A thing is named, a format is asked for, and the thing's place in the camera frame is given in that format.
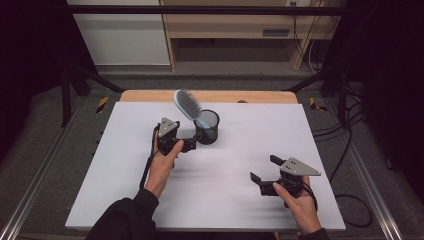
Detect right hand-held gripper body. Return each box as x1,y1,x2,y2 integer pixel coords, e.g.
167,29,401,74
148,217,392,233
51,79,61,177
259,157,322,209

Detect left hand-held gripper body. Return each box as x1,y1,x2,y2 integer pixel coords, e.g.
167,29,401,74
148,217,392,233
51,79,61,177
154,117,184,157

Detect black mesh pen holder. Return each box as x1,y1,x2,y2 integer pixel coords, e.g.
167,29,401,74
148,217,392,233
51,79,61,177
193,109,221,146

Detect light blue hairbrush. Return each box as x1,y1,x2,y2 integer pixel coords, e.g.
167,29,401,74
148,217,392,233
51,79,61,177
173,88,212,130

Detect person's left hand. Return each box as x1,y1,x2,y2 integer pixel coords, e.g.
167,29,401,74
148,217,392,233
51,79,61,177
143,133,185,198

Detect person's right hand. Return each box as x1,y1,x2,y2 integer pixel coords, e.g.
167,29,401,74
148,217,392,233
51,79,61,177
272,175,323,236

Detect yellow black tape marker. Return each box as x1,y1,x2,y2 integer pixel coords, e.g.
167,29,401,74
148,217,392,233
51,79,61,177
309,97,328,112
95,96,110,114

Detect white partition panel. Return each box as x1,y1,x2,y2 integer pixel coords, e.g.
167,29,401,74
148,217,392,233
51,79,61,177
66,0,171,66

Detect light wooden desk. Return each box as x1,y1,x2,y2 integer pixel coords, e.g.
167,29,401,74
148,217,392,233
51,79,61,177
159,0,348,72

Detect black curtain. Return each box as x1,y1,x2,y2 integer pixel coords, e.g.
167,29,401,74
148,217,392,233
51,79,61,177
328,0,424,194
0,0,98,161

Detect white power strip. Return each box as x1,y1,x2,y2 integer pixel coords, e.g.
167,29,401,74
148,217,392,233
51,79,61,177
285,0,311,8

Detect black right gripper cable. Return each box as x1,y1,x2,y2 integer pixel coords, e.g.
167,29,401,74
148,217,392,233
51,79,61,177
301,181,320,213

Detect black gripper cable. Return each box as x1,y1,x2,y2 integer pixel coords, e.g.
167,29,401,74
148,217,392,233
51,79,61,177
139,123,161,190
301,181,320,213

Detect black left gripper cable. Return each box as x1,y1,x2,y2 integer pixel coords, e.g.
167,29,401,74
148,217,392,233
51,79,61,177
139,123,161,190

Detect black floor cable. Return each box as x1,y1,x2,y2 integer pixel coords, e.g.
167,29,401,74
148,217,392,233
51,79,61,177
313,87,374,229

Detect aluminium floor rail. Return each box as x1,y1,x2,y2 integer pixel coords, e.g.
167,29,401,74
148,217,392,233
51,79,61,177
0,99,85,240
324,99,406,240

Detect black metal frame strut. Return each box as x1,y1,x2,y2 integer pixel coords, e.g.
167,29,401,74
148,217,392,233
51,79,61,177
283,64,350,126
61,63,125,128

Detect black horizontal frame bar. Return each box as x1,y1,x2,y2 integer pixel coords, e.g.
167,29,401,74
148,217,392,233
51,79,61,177
64,4,364,16

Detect black power cable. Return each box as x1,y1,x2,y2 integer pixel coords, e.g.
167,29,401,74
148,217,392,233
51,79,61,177
291,3,306,59

